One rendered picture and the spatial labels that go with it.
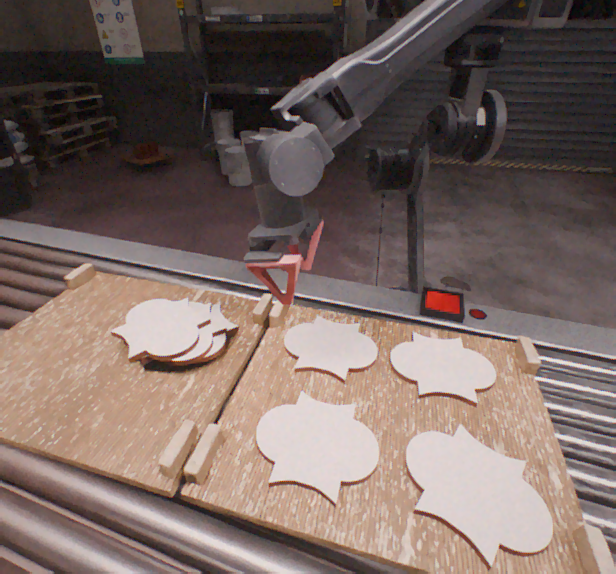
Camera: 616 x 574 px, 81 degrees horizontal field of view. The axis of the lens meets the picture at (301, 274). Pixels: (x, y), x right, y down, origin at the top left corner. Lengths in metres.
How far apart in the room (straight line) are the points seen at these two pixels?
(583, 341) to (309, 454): 0.52
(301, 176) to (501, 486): 0.39
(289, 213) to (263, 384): 0.24
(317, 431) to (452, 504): 0.16
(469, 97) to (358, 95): 0.72
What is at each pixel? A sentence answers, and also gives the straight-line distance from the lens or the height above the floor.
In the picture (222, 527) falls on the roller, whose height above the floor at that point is 0.92.
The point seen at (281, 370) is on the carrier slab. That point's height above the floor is 0.94.
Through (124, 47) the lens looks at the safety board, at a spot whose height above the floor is 1.30.
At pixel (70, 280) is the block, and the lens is 0.82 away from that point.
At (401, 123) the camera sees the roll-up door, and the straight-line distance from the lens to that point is 5.13.
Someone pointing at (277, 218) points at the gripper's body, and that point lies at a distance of 0.45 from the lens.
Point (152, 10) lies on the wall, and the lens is 5.94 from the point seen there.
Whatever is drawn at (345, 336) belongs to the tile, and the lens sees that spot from 0.59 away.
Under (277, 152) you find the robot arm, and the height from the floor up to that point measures 1.26.
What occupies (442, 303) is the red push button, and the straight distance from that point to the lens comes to 0.73.
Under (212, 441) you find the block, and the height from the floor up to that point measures 0.96.
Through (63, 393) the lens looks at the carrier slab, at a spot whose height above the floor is 0.94.
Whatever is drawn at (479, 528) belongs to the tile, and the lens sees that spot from 0.46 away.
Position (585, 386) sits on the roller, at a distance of 0.69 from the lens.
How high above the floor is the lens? 1.34
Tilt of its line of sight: 33 degrees down
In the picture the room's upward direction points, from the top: straight up
